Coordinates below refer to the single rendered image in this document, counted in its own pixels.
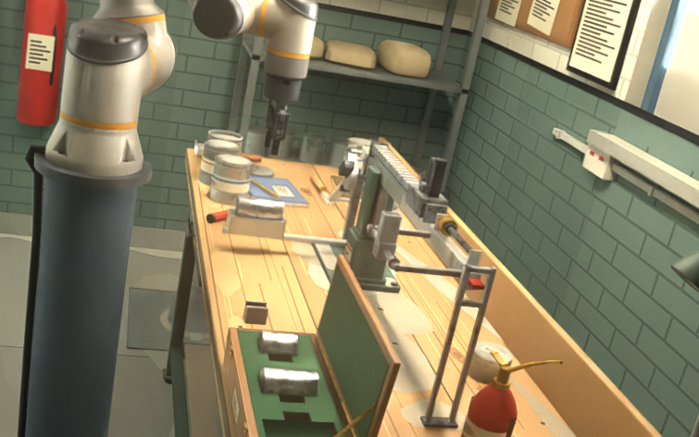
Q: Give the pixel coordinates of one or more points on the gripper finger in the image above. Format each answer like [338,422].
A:
[269,135]
[278,137]

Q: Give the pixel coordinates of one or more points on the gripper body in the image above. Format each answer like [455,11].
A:
[282,89]

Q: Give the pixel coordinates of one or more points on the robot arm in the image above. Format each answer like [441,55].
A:
[106,91]

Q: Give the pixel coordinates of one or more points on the grey beam end pan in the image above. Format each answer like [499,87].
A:
[344,182]

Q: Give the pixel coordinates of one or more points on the grey weight rest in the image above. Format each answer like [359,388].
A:
[252,228]

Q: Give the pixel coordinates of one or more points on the grey scale beam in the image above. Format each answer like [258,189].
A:
[394,170]

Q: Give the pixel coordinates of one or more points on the grey test hanger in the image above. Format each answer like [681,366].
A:
[385,234]

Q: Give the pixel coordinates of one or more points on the grey main poise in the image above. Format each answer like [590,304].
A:
[428,194]

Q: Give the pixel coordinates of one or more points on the brass fraction poise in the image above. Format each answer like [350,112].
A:
[446,225]

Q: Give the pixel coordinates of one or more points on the small silver weight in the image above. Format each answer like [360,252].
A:
[277,343]

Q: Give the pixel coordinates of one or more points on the wooden green lined weight case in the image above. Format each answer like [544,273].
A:
[355,334]

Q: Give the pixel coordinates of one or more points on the large silver weight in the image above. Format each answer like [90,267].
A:
[288,381]

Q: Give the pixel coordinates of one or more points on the grey beam guide stand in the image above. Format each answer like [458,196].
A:
[461,340]

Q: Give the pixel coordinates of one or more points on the grey metal pot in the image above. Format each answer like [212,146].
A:
[349,149]
[311,149]
[258,143]

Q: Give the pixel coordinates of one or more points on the yellow pencil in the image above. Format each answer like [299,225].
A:
[264,188]

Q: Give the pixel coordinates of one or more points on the blue notebook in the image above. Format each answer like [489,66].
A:
[285,193]

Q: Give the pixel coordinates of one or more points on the grey tin blue band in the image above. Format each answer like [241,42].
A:
[230,179]
[215,159]

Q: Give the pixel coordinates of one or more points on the grey metal shelf unit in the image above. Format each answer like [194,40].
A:
[385,76]

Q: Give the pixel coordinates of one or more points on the wooden workbench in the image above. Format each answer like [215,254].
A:
[276,273]

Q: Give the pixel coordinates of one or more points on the small brown block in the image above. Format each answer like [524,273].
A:
[256,313]

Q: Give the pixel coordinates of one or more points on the grey lever red tip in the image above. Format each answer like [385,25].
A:
[428,269]

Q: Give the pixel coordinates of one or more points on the red fire extinguisher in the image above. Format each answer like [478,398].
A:
[40,67]

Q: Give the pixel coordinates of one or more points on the cork notice board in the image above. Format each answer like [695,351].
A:
[565,21]

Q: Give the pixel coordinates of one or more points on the white tape roll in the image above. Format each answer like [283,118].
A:
[484,361]

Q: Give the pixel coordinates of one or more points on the black framed notice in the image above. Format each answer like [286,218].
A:
[601,39]

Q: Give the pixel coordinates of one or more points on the red oil can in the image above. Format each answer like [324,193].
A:
[492,410]

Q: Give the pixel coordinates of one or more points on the window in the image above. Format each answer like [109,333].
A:
[695,67]

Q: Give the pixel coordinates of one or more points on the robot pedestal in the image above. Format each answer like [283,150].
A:
[82,291]

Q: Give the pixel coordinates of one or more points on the white wall socket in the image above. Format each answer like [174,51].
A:
[597,165]

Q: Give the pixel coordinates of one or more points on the white wall trunking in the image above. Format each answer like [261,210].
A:
[659,173]

